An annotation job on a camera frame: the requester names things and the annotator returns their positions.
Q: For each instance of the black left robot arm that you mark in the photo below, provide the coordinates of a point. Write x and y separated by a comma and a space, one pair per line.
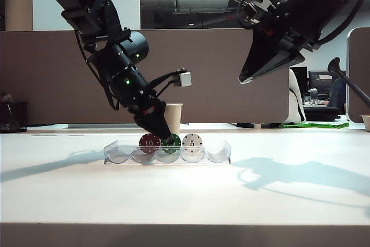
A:
95, 12

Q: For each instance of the small black computer monitor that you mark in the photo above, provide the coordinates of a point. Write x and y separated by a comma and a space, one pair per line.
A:
319, 78

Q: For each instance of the green poker chip 20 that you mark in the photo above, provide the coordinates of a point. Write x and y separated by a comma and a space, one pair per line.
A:
170, 149

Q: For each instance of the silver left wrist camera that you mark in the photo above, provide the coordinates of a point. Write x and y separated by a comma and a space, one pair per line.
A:
185, 78

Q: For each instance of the white bag with black stripe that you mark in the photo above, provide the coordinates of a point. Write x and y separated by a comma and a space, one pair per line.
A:
295, 108

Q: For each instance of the large black monitor back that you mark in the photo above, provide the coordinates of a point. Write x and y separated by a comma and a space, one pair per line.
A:
300, 80

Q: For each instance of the clear plastic chip tray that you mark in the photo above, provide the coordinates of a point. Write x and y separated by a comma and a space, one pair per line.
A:
167, 158

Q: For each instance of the white partition foot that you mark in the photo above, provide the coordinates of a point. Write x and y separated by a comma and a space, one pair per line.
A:
258, 126

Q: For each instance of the tan paper cup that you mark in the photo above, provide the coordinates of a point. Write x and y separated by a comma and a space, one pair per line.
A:
174, 118

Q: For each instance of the narrow brown desk partition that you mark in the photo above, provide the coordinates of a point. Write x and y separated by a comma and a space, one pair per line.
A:
359, 56

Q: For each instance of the white poker chip 5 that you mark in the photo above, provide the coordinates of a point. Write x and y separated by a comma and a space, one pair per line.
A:
192, 143

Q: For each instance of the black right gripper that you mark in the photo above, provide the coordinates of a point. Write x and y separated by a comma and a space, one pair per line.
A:
284, 34

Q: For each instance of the wide brown desk partition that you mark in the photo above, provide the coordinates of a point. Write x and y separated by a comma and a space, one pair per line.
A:
208, 85

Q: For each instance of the person in blue shirt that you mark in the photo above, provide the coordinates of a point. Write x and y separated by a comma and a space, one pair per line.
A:
338, 93

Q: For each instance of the red poker chip 10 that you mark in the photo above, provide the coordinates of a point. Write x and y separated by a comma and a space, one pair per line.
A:
148, 144

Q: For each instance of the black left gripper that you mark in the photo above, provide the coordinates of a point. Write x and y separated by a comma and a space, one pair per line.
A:
147, 103

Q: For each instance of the green tape strip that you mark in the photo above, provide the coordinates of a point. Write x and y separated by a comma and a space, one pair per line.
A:
315, 125

